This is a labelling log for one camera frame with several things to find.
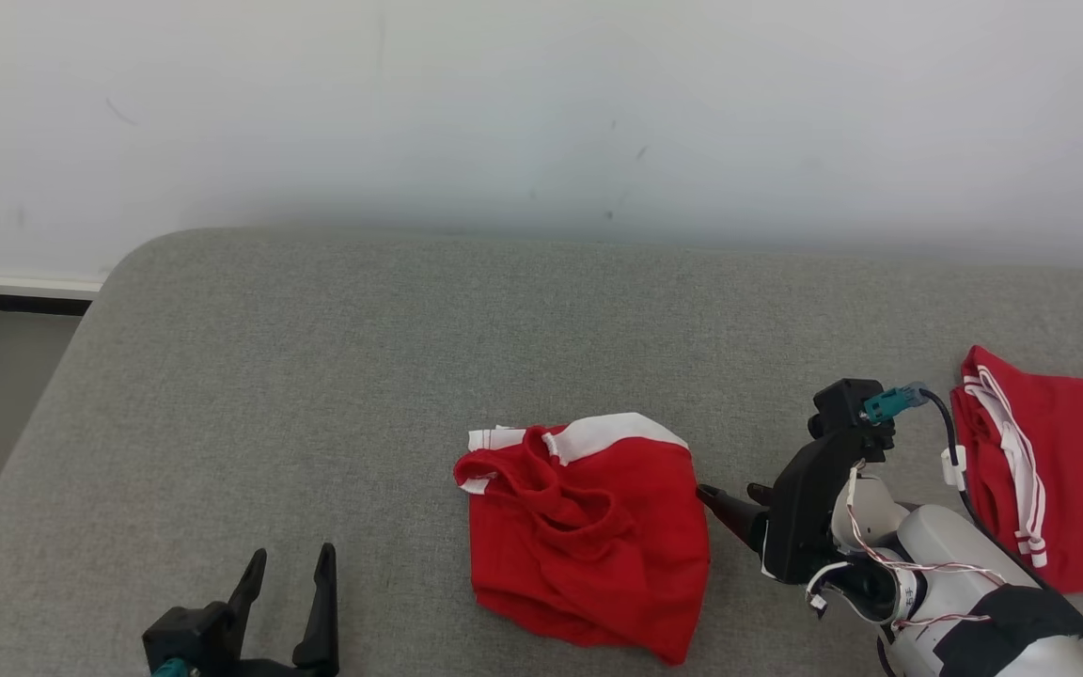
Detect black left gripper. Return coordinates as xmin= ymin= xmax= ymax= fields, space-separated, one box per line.
xmin=212 ymin=543 xmax=339 ymax=677

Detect black right cable teal plug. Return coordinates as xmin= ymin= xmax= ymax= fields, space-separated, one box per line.
xmin=861 ymin=381 xmax=1083 ymax=659

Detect grey fabric sofa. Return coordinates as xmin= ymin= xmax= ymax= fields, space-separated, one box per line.
xmin=0 ymin=226 xmax=1083 ymax=677

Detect white wall baseboard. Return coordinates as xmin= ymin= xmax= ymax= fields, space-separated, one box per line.
xmin=0 ymin=271 xmax=105 ymax=302

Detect thin red white wires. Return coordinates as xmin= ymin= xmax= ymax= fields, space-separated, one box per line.
xmin=805 ymin=461 xmax=1008 ymax=631

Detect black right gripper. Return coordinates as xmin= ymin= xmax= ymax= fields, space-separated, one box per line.
xmin=697 ymin=428 xmax=895 ymax=584

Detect red shorts with white stripe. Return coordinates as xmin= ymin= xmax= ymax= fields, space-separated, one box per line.
xmin=452 ymin=412 xmax=712 ymax=667

